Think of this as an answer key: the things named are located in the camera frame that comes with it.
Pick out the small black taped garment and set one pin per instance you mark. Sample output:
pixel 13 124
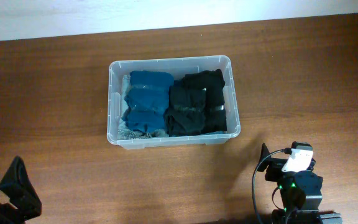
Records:
pixel 185 114

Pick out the light blue jeans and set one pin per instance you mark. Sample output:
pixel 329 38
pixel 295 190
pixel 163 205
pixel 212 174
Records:
pixel 124 133

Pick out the clear plastic storage container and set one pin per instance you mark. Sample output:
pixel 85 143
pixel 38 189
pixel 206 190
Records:
pixel 178 67

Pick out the teal taped shirt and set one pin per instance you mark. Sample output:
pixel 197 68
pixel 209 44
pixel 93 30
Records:
pixel 148 100

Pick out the dark blue jeans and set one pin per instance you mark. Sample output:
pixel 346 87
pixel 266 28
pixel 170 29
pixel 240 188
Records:
pixel 178 83

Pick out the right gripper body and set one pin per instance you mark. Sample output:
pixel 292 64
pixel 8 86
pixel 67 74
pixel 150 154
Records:
pixel 277 174

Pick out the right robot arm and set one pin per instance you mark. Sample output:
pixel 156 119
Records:
pixel 301 196

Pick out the large black taped garment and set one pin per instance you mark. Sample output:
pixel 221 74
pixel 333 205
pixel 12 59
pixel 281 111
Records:
pixel 212 82

